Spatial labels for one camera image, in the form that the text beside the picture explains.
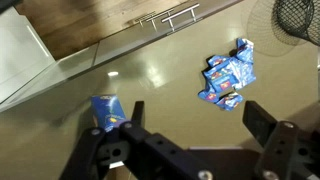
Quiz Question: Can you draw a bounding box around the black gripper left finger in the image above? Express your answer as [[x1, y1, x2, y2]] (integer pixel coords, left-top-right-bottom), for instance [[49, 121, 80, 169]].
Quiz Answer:
[[59, 100, 214, 180]]

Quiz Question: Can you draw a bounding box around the blue cardboard box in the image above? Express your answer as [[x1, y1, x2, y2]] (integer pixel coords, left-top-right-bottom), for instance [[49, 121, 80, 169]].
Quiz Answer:
[[90, 94, 130, 133]]

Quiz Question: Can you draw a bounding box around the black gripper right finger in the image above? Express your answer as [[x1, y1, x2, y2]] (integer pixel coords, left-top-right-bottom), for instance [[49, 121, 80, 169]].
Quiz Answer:
[[243, 100, 320, 180]]

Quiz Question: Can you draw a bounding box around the black wire mesh basket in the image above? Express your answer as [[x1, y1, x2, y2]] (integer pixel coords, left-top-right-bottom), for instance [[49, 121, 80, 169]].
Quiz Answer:
[[271, 0, 320, 47]]

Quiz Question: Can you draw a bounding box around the large crumpled blue snack wrapper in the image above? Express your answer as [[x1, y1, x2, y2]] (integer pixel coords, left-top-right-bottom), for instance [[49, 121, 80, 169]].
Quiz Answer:
[[202, 55, 257, 92]]

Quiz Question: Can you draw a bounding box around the silver drawer bar handle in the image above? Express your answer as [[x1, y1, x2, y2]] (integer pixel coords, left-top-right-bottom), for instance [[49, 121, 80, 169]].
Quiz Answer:
[[161, 2, 201, 33], [138, 9, 175, 32]]

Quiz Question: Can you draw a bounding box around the small blue snack packet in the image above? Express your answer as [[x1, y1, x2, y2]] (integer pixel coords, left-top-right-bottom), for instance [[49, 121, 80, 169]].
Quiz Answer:
[[215, 92, 245, 112]]

